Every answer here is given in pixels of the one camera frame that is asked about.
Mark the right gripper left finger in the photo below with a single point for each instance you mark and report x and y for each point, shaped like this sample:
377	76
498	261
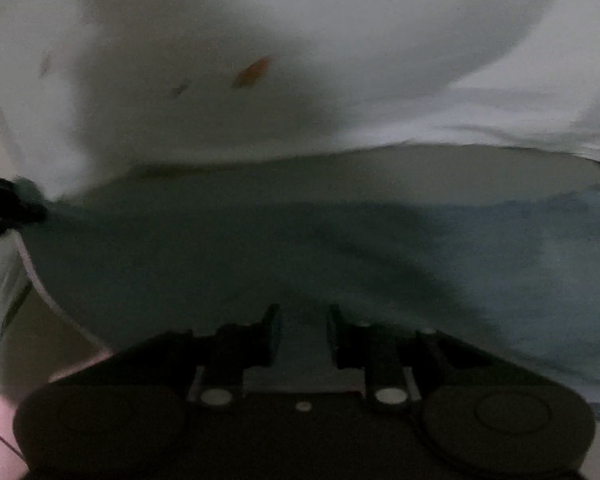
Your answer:
225	357

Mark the blue denim jeans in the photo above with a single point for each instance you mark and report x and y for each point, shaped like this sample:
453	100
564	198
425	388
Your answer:
520	279

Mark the white patterned bed sheet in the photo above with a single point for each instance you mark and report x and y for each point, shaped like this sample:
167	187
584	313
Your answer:
91	90

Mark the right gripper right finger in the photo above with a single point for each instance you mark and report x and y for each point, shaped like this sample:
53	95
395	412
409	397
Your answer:
384	358

